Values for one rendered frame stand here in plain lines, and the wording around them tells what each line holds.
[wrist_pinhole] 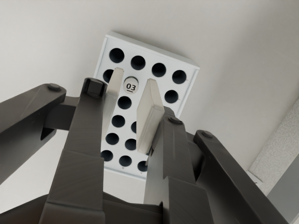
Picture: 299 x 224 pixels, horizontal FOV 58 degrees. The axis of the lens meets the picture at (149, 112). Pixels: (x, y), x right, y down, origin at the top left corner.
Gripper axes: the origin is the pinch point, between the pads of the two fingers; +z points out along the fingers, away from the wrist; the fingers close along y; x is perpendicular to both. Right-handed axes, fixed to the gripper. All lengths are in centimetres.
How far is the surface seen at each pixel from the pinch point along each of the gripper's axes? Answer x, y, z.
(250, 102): 1.3, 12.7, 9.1
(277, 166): -35, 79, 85
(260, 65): 5.1, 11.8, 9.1
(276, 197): -3.9, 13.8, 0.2
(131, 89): 0.0, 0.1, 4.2
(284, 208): -3.9, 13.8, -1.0
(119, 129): -4.4, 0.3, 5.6
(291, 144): -23, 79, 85
